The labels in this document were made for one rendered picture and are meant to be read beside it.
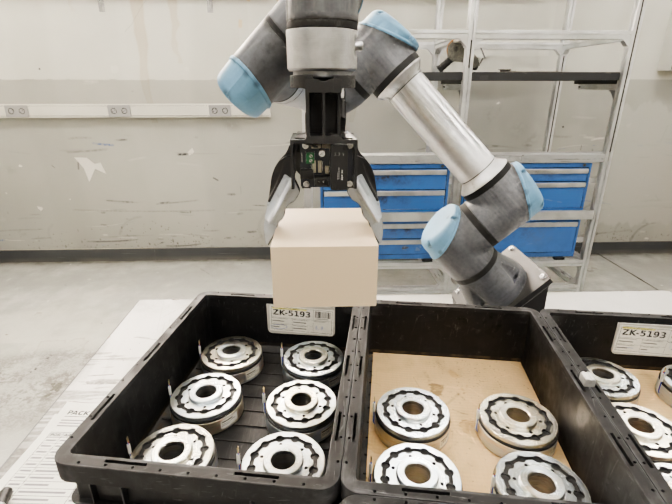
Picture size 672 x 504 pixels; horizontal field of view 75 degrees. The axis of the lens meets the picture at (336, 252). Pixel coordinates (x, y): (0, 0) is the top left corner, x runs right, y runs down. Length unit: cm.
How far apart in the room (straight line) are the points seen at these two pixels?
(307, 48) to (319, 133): 8
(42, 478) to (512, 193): 97
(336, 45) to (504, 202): 58
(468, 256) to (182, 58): 272
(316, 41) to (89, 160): 327
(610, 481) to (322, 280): 38
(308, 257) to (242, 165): 287
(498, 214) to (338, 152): 55
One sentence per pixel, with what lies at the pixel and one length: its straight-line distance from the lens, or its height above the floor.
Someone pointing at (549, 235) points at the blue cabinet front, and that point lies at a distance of 287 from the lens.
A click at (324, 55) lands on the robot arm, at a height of 132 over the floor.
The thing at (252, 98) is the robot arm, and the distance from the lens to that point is 60.
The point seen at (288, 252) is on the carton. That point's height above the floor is 111.
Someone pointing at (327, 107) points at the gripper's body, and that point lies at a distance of 49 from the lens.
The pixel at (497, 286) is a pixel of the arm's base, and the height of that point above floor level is 87.
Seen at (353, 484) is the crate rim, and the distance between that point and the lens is 47.
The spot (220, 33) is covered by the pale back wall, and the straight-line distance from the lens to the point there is 332.
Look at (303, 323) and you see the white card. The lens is 81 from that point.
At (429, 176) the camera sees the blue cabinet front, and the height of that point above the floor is 81.
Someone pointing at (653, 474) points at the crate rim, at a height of 93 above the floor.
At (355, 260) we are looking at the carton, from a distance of 49.
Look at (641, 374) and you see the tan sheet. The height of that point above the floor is 83.
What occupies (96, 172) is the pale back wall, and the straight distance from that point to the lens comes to 367.
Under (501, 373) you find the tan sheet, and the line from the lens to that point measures 82.
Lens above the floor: 129
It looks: 21 degrees down
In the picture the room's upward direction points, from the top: straight up
